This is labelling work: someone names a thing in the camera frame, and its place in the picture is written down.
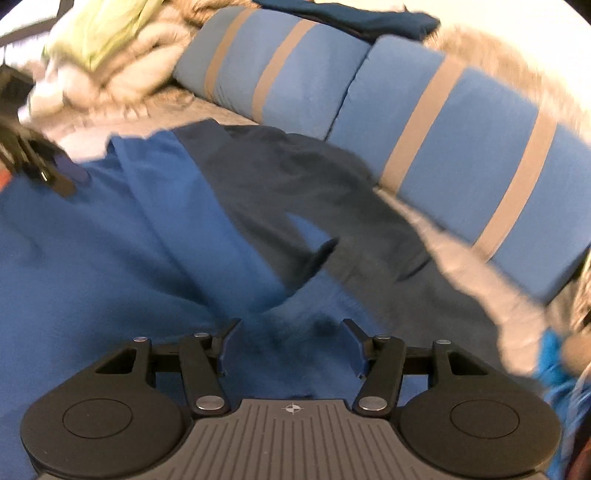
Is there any blue coiled cable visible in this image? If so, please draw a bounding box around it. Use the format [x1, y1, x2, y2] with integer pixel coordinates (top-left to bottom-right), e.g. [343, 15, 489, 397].
[535, 329, 591, 480]

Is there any grey quilted bedspread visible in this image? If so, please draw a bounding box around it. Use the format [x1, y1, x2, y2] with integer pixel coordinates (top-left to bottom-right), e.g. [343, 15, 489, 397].
[36, 87, 546, 376]

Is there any right blue striped cushion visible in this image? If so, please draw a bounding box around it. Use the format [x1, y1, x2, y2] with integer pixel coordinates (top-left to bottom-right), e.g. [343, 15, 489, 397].
[329, 36, 590, 303]

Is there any blue striped cushion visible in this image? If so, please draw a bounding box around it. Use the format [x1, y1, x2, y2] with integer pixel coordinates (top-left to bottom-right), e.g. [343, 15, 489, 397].
[329, 36, 590, 303]
[173, 6, 370, 139]

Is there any green fleece blanket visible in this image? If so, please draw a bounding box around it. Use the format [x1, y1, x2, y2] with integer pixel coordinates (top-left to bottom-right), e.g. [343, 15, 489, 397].
[42, 0, 163, 72]

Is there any dark blue folded garment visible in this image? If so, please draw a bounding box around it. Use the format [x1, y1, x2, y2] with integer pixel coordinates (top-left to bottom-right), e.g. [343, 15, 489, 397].
[256, 0, 441, 43]

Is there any left blue striped cushion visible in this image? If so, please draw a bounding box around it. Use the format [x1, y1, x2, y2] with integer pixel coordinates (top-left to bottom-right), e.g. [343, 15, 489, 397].
[173, 6, 370, 139]

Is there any blue fleece jacket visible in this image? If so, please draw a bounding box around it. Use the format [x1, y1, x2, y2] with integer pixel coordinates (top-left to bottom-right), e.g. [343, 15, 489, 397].
[1, 120, 501, 479]

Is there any cream folded duvet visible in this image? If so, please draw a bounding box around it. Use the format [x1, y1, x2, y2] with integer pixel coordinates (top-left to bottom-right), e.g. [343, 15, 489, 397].
[27, 0, 199, 121]

